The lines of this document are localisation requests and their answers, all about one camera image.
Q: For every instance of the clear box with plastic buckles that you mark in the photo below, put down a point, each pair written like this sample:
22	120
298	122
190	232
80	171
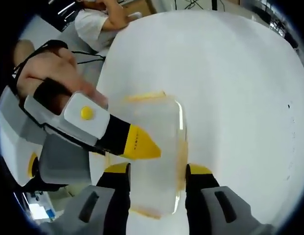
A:
154	151

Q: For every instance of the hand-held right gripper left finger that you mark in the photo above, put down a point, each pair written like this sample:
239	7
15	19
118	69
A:
110	193

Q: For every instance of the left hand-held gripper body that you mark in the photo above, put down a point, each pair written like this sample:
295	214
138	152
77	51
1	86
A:
14	137

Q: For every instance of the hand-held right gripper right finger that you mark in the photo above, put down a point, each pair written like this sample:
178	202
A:
203	195

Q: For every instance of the brown cardboard box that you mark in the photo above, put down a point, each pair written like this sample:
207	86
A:
148	6

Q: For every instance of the person's left hand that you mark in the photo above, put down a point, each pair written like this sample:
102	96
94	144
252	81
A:
58	71

